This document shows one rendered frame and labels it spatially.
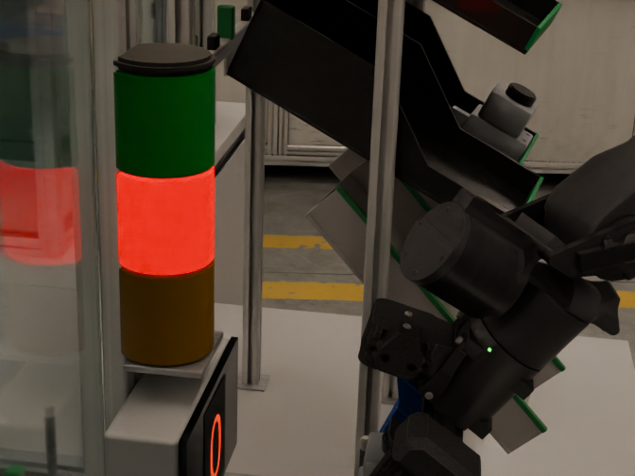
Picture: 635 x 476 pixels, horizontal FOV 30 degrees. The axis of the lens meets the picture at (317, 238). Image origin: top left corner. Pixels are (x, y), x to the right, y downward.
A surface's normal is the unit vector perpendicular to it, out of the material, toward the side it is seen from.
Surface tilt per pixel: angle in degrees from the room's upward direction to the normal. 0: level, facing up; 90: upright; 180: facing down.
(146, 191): 90
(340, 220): 90
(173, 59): 0
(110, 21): 90
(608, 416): 0
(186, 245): 90
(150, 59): 0
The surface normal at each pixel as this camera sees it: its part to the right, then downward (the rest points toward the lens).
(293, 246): 0.04, -0.93
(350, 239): -0.32, 0.33
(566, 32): 0.01, 0.36
